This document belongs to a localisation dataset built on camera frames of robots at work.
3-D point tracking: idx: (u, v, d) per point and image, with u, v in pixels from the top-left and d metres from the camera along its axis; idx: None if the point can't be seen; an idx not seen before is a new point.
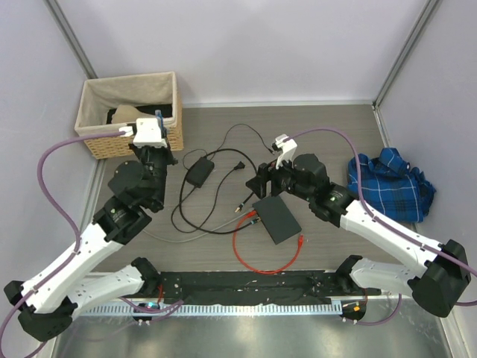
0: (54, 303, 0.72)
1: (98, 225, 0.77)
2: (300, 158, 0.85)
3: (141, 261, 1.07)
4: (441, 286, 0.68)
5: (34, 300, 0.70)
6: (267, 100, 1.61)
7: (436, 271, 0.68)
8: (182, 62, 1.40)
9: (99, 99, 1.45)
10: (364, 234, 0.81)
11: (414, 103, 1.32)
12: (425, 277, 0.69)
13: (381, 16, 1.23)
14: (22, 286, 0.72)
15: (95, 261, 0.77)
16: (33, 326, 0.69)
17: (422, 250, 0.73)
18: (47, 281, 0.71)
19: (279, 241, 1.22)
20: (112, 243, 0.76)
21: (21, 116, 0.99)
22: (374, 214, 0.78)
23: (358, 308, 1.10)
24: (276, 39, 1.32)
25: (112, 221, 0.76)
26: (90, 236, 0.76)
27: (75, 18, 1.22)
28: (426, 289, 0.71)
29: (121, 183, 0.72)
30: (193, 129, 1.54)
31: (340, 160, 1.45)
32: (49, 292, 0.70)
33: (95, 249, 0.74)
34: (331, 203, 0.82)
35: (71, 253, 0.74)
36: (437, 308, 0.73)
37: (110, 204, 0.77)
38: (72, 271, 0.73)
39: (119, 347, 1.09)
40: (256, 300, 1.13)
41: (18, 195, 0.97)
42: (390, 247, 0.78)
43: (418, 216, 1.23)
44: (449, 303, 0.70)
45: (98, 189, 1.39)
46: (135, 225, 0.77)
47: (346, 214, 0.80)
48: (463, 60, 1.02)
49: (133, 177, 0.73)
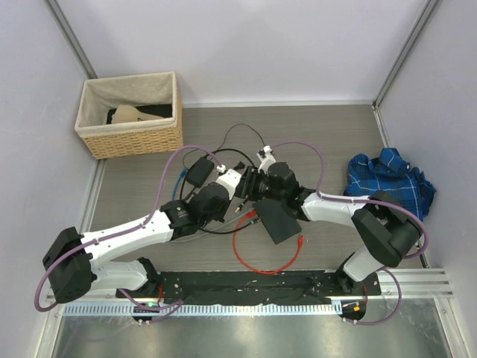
0: (95, 262, 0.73)
1: (162, 214, 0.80)
2: (272, 165, 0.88)
3: (147, 261, 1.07)
4: (370, 226, 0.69)
5: (92, 250, 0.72)
6: (267, 101, 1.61)
7: (364, 214, 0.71)
8: (182, 62, 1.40)
9: (99, 98, 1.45)
10: (323, 215, 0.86)
11: (415, 104, 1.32)
12: (355, 221, 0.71)
13: (381, 16, 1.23)
14: (83, 235, 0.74)
15: (150, 241, 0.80)
16: (74, 279, 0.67)
17: (354, 203, 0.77)
18: (109, 238, 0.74)
19: (279, 241, 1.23)
20: (169, 234, 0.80)
21: (22, 116, 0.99)
22: (321, 194, 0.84)
23: (358, 308, 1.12)
24: (276, 39, 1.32)
25: (177, 215, 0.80)
26: (156, 218, 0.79)
27: (76, 18, 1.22)
28: (367, 239, 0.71)
29: (216, 190, 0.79)
30: (193, 129, 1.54)
31: (322, 160, 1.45)
32: (109, 249, 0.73)
33: (158, 231, 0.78)
34: (296, 201, 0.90)
35: (139, 223, 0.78)
36: (387, 259, 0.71)
37: (177, 202, 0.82)
38: (133, 239, 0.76)
39: (119, 347, 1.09)
40: (256, 300, 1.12)
41: (18, 195, 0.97)
42: (340, 215, 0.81)
43: (418, 215, 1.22)
44: (388, 244, 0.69)
45: (98, 189, 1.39)
46: (189, 227, 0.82)
47: (305, 203, 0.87)
48: (463, 60, 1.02)
49: (222, 192, 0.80)
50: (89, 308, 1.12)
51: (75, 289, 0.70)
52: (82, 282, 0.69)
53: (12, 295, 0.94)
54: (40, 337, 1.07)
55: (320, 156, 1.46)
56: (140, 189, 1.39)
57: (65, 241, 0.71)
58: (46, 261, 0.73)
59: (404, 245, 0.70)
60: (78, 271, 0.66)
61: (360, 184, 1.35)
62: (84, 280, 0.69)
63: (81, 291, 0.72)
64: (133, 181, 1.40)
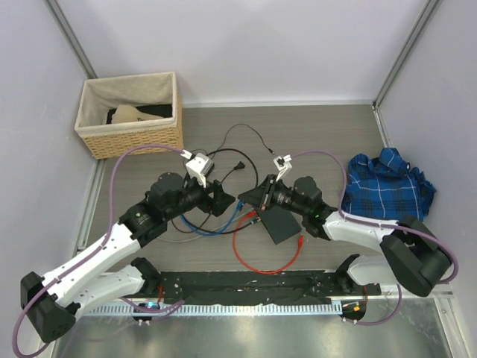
0: (64, 300, 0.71)
1: (122, 226, 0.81)
2: (299, 181, 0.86)
3: (140, 262, 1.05)
4: (399, 255, 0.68)
5: (57, 289, 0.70)
6: (267, 100, 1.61)
7: (393, 241, 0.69)
8: (182, 62, 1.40)
9: (99, 99, 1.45)
10: (344, 236, 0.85)
11: (415, 104, 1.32)
12: (384, 248, 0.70)
13: (381, 16, 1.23)
14: (44, 277, 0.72)
15: (116, 258, 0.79)
16: (47, 322, 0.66)
17: (381, 228, 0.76)
18: (72, 271, 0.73)
19: (278, 241, 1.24)
20: (136, 245, 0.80)
21: (22, 116, 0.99)
22: (344, 215, 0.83)
23: (358, 308, 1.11)
24: (276, 39, 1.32)
25: (138, 223, 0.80)
26: (116, 233, 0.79)
27: (76, 17, 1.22)
28: (396, 266, 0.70)
29: (165, 186, 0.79)
30: (193, 129, 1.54)
31: (340, 160, 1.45)
32: (73, 283, 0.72)
33: (121, 247, 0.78)
34: (319, 221, 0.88)
35: (98, 246, 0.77)
36: (416, 288, 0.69)
37: (136, 209, 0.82)
38: (96, 264, 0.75)
39: (119, 347, 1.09)
40: (256, 300, 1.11)
41: (19, 195, 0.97)
42: (363, 239, 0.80)
43: (418, 216, 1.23)
44: (418, 274, 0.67)
45: (98, 189, 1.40)
46: (155, 228, 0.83)
47: (326, 222, 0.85)
48: (463, 60, 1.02)
49: (173, 183, 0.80)
50: None
51: (57, 328, 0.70)
52: (57, 321, 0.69)
53: (12, 295, 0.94)
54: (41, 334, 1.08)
55: (330, 153, 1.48)
56: (140, 190, 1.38)
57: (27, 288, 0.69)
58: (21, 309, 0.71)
59: (435, 272, 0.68)
60: (48, 313, 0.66)
61: (360, 184, 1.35)
62: (61, 315, 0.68)
63: (64, 328, 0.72)
64: (133, 181, 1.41)
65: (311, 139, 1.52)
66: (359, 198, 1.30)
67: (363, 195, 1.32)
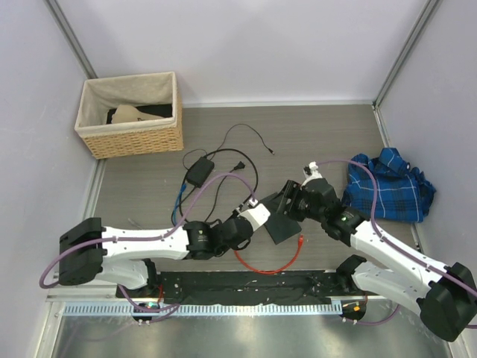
0: (108, 259, 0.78)
1: (185, 233, 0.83)
2: (311, 182, 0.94)
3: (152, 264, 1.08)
4: (445, 307, 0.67)
5: (109, 247, 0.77)
6: (265, 100, 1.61)
7: (440, 291, 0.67)
8: (182, 62, 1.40)
9: (99, 99, 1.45)
10: (370, 251, 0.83)
11: (415, 103, 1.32)
12: (429, 297, 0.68)
13: (381, 16, 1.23)
14: (105, 228, 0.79)
15: (165, 255, 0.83)
16: (81, 270, 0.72)
17: (428, 271, 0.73)
18: (128, 241, 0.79)
19: (278, 242, 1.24)
20: (183, 254, 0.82)
21: (22, 115, 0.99)
22: (381, 233, 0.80)
23: (358, 308, 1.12)
24: (276, 38, 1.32)
25: (196, 239, 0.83)
26: (177, 236, 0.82)
27: (76, 17, 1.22)
28: (431, 312, 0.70)
29: (241, 226, 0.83)
30: (193, 129, 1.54)
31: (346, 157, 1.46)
32: (124, 250, 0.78)
33: (175, 248, 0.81)
34: (341, 223, 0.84)
35: (159, 235, 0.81)
36: (443, 330, 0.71)
37: (200, 224, 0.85)
38: (151, 250, 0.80)
39: (119, 346, 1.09)
40: (256, 300, 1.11)
41: (19, 195, 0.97)
42: (397, 267, 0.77)
43: (418, 216, 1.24)
44: (453, 324, 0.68)
45: (98, 189, 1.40)
46: (203, 254, 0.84)
47: (355, 233, 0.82)
48: (463, 59, 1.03)
49: (246, 230, 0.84)
50: (89, 308, 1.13)
51: (80, 278, 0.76)
52: (87, 273, 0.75)
53: (13, 295, 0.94)
54: (40, 337, 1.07)
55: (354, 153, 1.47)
56: (140, 189, 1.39)
57: (86, 229, 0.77)
58: (65, 239, 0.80)
59: (465, 322, 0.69)
60: (85, 264, 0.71)
61: (360, 184, 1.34)
62: (91, 271, 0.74)
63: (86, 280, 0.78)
64: (133, 180, 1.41)
65: (310, 139, 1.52)
66: (359, 198, 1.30)
67: (364, 195, 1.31)
